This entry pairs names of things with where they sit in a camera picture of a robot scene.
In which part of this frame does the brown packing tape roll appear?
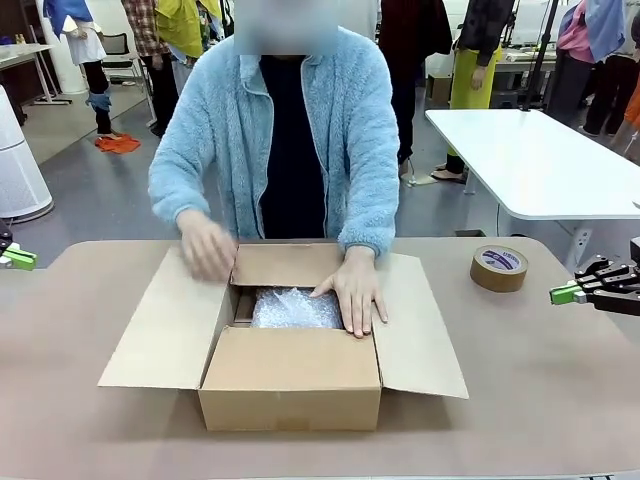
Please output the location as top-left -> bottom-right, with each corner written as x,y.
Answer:
468,243 -> 530,293

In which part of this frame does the bubble-wrapped clock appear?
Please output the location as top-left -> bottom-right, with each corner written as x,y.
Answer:
249,284 -> 346,331

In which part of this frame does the brown cardboard box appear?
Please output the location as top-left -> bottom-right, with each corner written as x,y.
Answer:
96,241 -> 470,432

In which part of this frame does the person's left forearm blue sleeve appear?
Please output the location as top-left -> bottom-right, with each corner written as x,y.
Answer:
337,164 -> 401,256

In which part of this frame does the person's right forearm blue sleeve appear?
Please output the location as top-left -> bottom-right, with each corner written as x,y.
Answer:
148,149 -> 236,236

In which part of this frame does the person's right hand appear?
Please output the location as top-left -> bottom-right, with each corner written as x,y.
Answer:
177,209 -> 240,281

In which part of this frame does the person's left hand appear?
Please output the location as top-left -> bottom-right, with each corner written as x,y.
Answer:
310,244 -> 389,340

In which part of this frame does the large white table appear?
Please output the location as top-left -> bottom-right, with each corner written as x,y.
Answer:
424,108 -> 640,239

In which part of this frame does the orange cloth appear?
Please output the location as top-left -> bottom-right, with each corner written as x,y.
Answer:
94,133 -> 142,154

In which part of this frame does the person in orange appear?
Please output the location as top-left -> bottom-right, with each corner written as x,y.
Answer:
623,89 -> 640,162

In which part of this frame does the grey-topped desk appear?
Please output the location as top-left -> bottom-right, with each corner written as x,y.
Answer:
0,43 -> 72,107

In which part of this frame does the figure with white and blue clothes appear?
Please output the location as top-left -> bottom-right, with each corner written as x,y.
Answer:
42,0 -> 115,137

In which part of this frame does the grey mesh chair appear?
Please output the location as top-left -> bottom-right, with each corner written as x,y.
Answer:
102,32 -> 151,87

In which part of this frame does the person in blue and pink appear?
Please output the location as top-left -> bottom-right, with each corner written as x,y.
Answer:
554,0 -> 629,137

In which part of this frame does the black tripod stand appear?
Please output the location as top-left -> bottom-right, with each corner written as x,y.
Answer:
519,0 -> 560,112

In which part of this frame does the person with yellow apron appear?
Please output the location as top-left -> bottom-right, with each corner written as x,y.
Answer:
432,0 -> 516,185

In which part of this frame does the small cardboard box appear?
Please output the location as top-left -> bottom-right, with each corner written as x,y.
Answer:
427,73 -> 454,105

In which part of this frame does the person in plaid shirt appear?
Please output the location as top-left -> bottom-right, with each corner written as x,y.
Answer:
122,0 -> 180,137

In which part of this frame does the person in yellow top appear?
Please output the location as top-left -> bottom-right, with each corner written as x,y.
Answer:
154,0 -> 204,59

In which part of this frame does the person in dark red top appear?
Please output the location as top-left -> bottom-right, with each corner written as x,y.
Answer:
378,0 -> 454,166

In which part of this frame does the person in blue fleece jacket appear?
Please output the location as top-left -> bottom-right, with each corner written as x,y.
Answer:
148,24 -> 401,254

